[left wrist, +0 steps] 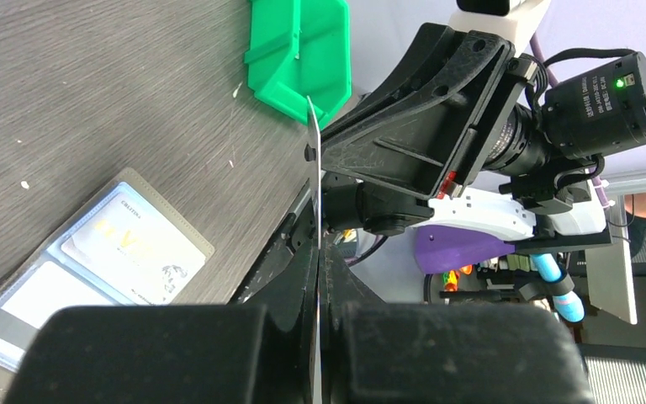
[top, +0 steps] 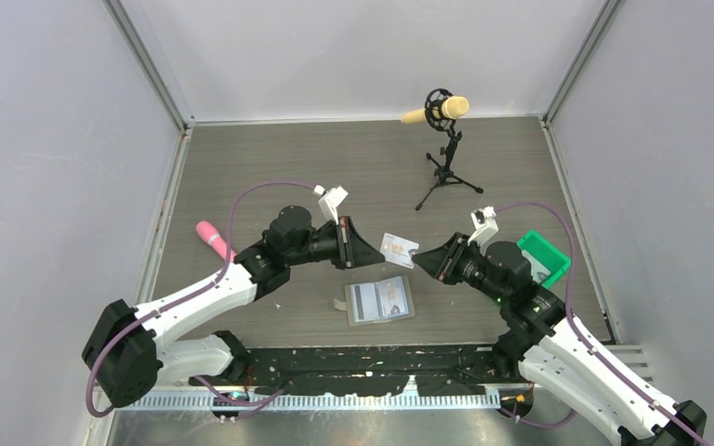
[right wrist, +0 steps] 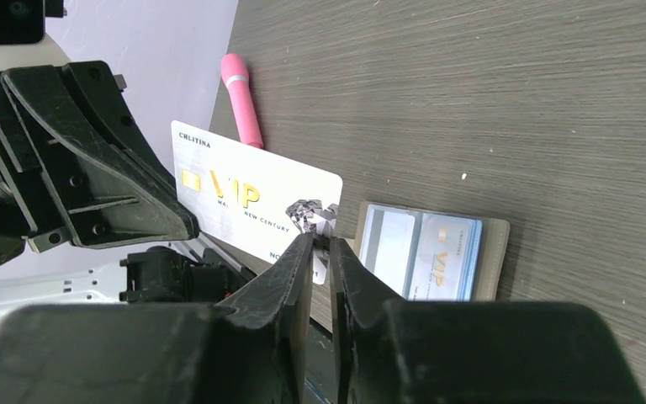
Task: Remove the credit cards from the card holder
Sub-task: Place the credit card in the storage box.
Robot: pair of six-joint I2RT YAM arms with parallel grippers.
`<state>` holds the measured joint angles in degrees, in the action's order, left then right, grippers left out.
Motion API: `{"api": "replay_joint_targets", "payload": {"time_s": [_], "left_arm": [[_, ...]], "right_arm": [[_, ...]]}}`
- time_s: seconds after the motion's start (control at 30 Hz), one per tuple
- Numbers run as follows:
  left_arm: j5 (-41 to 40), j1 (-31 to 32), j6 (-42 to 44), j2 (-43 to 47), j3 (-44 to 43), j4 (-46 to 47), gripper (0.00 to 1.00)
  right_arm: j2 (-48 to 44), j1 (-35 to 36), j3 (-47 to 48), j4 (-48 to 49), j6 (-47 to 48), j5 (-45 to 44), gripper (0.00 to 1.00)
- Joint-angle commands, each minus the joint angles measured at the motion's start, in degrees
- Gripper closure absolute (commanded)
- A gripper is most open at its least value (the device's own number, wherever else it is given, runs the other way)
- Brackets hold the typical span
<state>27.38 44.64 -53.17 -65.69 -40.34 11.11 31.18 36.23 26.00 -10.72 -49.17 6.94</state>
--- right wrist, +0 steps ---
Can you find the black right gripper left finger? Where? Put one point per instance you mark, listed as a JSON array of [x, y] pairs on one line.
[[249, 348]]

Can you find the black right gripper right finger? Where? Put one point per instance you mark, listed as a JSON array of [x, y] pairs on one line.
[[392, 350]]

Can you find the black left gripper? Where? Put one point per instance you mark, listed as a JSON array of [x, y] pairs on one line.
[[108, 185]]

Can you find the white VIP card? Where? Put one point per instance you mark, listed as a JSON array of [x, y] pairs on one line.
[[251, 199], [446, 258]]

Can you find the card with magnetic stripe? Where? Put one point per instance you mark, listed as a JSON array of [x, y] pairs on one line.
[[386, 244]]

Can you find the pink cylindrical toy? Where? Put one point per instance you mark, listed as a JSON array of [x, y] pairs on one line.
[[235, 76]]

